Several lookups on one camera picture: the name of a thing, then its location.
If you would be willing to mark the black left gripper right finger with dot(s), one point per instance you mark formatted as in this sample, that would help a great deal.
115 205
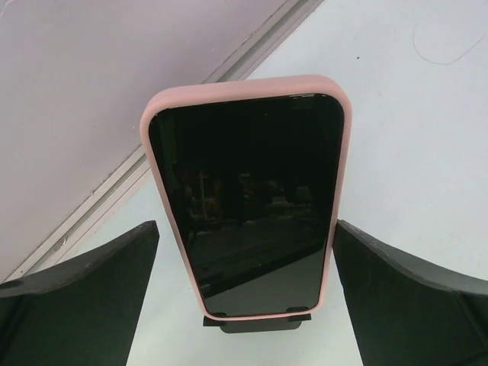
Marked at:
408 311

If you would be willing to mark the pink-cased phone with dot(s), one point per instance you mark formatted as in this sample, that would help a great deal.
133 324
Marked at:
250 176

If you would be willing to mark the black folding phone stand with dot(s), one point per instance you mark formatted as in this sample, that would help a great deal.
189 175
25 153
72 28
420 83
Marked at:
257 325

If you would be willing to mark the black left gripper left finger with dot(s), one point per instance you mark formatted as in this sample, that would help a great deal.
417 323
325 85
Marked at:
83 311

